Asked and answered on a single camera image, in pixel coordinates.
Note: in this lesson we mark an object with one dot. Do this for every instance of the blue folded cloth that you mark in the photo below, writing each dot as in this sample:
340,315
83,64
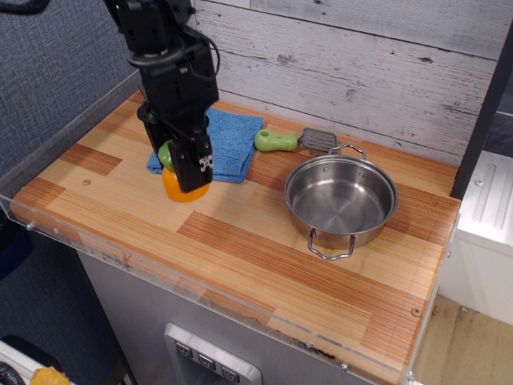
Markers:
231,137

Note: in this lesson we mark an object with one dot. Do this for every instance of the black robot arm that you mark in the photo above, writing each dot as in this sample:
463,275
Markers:
150,27

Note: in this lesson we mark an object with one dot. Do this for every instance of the clear acrylic guard rail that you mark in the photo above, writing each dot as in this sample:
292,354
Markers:
232,269

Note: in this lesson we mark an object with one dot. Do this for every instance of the white ribbed appliance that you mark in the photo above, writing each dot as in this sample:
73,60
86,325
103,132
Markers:
477,273

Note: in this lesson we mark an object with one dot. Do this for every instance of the yellow tape object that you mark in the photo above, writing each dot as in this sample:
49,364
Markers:
49,376

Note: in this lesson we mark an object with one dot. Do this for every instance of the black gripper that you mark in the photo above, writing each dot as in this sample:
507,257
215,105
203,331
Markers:
179,85

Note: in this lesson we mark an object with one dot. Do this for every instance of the stainless steel pot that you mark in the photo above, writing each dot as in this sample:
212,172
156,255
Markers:
340,201

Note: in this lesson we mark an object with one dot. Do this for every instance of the orange carrot-shaped salt cellar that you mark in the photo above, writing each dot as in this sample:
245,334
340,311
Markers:
170,180

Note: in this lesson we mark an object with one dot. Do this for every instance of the green-handled grey toy spatula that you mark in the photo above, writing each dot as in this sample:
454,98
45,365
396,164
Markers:
310,138

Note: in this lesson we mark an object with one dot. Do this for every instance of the grey dispenser button panel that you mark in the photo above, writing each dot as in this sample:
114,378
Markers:
198,361

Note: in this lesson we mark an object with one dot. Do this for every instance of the dark vertical post right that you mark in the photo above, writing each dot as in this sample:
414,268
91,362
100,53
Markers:
485,119

